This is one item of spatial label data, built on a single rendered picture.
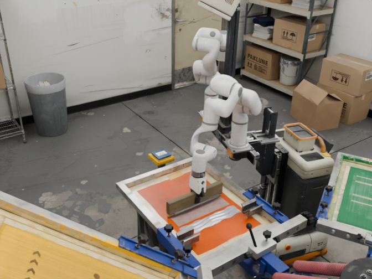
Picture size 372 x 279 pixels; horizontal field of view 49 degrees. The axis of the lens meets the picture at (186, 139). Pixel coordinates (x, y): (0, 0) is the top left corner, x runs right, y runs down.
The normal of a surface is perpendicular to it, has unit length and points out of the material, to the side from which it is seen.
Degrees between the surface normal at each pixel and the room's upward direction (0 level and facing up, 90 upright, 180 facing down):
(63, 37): 90
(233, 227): 0
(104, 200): 0
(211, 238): 0
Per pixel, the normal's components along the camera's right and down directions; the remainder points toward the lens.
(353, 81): -0.78, 0.29
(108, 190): 0.02, -0.88
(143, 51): 0.56, 0.41
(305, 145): 0.33, 0.50
